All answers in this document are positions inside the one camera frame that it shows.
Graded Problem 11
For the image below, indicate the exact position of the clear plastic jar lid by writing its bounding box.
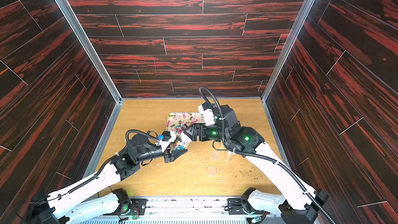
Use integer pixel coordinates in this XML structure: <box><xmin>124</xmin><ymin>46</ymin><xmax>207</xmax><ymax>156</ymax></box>
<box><xmin>210</xmin><ymin>150</ymin><xmax>220</xmax><ymax>160</ymax></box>

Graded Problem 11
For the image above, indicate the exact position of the white patterned jar lid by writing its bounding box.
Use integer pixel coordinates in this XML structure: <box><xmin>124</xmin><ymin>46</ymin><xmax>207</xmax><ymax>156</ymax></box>
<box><xmin>180</xmin><ymin>132</ymin><xmax>192</xmax><ymax>144</ymax></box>

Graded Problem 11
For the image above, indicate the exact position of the left black corrugated cable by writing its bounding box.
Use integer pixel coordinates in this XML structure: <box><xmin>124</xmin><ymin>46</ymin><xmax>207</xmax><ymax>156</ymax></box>
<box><xmin>125</xmin><ymin>130</ymin><xmax>161</xmax><ymax>145</ymax></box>

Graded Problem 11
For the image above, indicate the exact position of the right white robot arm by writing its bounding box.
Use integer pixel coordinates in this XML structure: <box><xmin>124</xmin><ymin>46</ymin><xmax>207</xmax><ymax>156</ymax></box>
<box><xmin>180</xmin><ymin>103</ymin><xmax>329</xmax><ymax>224</ymax></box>

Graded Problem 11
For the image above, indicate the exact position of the right black corrugated cable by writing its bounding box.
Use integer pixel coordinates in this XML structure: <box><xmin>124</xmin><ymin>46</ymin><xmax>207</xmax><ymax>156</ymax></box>
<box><xmin>198</xmin><ymin>86</ymin><xmax>336</xmax><ymax>224</ymax></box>

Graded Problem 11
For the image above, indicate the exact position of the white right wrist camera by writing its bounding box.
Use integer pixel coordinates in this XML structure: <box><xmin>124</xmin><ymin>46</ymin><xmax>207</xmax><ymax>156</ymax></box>
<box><xmin>198</xmin><ymin>102</ymin><xmax>217</xmax><ymax>126</ymax></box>

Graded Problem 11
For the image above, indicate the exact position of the black corrugated cable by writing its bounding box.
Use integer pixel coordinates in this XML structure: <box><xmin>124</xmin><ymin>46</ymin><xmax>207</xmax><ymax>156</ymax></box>
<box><xmin>125</xmin><ymin>130</ymin><xmax>161</xmax><ymax>145</ymax></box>
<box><xmin>198</xmin><ymin>86</ymin><xmax>336</xmax><ymax>224</ymax></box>

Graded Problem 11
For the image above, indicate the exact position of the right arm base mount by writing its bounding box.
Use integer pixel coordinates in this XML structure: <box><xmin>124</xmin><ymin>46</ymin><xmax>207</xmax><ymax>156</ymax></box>
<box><xmin>224</xmin><ymin>187</ymin><xmax>269</xmax><ymax>224</ymax></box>

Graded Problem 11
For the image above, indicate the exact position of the floral rectangular tray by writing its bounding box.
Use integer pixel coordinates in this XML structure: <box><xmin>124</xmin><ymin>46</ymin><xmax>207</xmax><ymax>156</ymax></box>
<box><xmin>166</xmin><ymin>113</ymin><xmax>205</xmax><ymax>137</ymax></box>

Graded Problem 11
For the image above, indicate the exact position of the candy jar with lid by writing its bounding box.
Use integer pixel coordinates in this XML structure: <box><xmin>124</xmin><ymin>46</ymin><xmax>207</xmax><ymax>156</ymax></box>
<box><xmin>173</xmin><ymin>142</ymin><xmax>189</xmax><ymax>150</ymax></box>

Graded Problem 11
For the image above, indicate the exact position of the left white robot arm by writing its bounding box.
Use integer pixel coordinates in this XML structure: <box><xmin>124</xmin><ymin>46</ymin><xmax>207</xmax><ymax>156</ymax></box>
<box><xmin>26</xmin><ymin>130</ymin><xmax>187</xmax><ymax>224</ymax></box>

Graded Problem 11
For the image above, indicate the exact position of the clear candy jar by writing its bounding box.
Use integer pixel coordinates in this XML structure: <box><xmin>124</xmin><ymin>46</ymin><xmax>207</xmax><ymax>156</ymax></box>
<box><xmin>224</xmin><ymin>151</ymin><xmax>234</xmax><ymax>162</ymax></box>

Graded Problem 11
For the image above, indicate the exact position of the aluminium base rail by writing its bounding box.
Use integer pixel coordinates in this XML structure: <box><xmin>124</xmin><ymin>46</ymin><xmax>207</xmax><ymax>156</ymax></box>
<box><xmin>74</xmin><ymin>196</ymin><xmax>299</xmax><ymax>224</ymax></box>

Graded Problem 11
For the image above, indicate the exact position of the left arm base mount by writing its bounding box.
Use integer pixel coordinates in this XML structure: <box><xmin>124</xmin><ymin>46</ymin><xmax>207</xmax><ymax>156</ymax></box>
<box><xmin>112</xmin><ymin>188</ymin><xmax>148</xmax><ymax>222</ymax></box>

